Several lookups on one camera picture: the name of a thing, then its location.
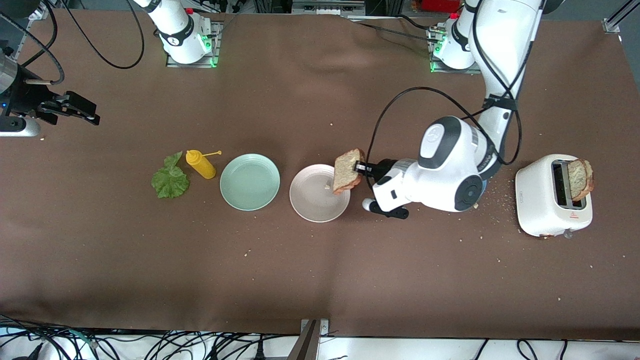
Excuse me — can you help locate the brown table cloth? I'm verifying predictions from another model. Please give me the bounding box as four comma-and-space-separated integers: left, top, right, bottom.
0, 9, 640, 342

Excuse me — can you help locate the brown bread slice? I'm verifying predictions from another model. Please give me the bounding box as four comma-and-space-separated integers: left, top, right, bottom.
567, 158, 596, 203
332, 148, 367, 196

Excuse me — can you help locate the green lettuce leaf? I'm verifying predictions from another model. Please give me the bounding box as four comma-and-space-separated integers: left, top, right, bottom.
151, 151, 191, 199

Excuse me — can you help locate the black cable on cloth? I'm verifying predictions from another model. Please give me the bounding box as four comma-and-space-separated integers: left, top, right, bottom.
345, 14, 441, 43

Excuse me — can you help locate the beige plate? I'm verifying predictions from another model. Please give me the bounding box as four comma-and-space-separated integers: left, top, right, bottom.
289, 164, 351, 223

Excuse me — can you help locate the grey metal mount bracket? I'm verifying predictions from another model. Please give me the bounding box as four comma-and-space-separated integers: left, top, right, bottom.
287, 318, 331, 360

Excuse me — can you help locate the pale green plate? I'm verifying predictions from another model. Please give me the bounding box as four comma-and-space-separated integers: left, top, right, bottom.
220, 153, 281, 212

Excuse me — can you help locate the red box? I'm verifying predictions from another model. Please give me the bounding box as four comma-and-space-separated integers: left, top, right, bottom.
420, 0, 463, 13

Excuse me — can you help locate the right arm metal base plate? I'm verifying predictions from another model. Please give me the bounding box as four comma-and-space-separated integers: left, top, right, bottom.
166, 21, 221, 69

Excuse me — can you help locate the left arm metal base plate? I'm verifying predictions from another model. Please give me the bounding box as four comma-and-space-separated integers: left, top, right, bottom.
427, 25, 484, 76

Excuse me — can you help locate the yellow squeeze bottle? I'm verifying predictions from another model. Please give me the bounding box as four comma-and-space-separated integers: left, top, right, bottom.
186, 149, 222, 180

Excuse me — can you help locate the aluminium frame profile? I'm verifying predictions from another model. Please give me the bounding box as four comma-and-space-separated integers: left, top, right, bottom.
0, 0, 51, 66
602, 0, 640, 35

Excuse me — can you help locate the white toaster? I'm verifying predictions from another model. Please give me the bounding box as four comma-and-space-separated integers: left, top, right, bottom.
515, 153, 594, 238

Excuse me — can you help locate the grey power strip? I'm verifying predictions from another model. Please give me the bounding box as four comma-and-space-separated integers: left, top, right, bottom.
291, 0, 367, 17

